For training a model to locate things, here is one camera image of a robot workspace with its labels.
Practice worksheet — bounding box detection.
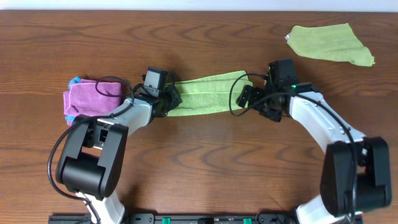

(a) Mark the green cloth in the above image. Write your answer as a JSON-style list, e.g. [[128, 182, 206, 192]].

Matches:
[[167, 70, 253, 117], [285, 23, 375, 67]]

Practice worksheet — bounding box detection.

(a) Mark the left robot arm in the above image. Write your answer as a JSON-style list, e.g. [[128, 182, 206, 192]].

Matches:
[[52, 84, 182, 223]]

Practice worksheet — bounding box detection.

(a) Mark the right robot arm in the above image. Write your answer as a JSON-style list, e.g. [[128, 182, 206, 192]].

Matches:
[[236, 59, 392, 223]]

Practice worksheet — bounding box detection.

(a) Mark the folded purple cloth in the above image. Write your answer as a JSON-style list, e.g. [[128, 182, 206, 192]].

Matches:
[[67, 79, 122, 119]]

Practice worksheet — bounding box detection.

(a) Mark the left black cable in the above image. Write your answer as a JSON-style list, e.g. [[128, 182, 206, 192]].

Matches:
[[47, 73, 178, 224]]

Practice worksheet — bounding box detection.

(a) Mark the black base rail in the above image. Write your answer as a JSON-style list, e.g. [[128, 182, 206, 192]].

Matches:
[[48, 212, 364, 224]]

